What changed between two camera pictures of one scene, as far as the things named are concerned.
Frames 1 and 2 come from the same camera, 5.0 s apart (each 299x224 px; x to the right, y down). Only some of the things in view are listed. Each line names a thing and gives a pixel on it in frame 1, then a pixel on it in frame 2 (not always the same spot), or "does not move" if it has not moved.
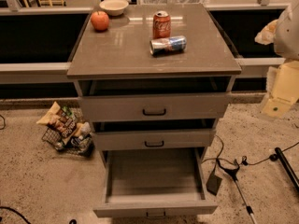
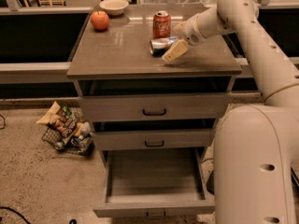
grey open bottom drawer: [156, 182] does not move
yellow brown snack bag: [59, 119] does not move
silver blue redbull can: [168, 46] does not move
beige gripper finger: [267, 35] -> [179, 30]
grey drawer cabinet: [147, 105] does not move
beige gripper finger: [282, 88] -> [176, 50]
